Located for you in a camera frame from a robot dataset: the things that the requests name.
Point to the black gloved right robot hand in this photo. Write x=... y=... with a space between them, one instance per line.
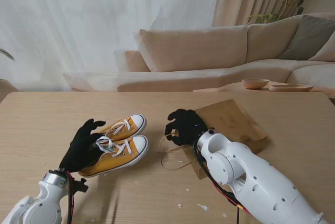
x=188 y=127

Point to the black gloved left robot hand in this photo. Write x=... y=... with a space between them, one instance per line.
x=81 y=150

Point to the yellow canvas sneaker white laces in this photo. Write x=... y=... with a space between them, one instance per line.
x=133 y=127
x=117 y=161

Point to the brown paper bag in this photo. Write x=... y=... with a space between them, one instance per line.
x=230 y=122

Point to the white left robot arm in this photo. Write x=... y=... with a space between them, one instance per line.
x=44 y=203

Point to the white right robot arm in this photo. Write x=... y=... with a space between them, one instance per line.
x=251 y=171

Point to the low wooden coffee table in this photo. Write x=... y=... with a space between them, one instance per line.
x=230 y=88

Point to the beige sectional sofa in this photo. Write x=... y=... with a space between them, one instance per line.
x=193 y=48

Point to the round wooden bowl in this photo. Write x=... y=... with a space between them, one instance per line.
x=255 y=84

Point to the brown plant pot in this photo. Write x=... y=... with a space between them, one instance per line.
x=5 y=88

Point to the shallow wooden dish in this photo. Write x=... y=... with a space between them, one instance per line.
x=290 y=88

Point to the single green plant leaf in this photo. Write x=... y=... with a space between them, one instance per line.
x=6 y=54

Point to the white sheer curtain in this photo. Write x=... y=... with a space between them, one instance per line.
x=78 y=25

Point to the grey sofa cushion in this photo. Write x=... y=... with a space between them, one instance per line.
x=306 y=38

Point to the beige sofa cushion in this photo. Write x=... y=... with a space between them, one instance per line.
x=325 y=54

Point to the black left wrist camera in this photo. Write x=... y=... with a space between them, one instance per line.
x=81 y=186

